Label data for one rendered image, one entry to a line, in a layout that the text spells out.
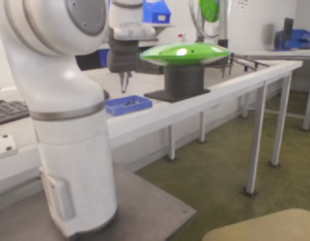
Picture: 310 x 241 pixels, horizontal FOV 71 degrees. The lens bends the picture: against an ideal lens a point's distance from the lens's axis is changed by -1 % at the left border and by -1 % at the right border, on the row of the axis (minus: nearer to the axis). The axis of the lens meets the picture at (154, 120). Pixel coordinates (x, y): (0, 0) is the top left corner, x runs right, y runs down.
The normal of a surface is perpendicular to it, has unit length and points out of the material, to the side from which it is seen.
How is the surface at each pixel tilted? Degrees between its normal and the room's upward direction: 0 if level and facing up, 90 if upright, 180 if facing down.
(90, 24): 95
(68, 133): 90
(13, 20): 100
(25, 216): 0
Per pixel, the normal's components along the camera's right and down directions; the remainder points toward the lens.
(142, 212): -0.04, -0.94
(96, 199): 0.62, 0.23
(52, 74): 0.43, -0.66
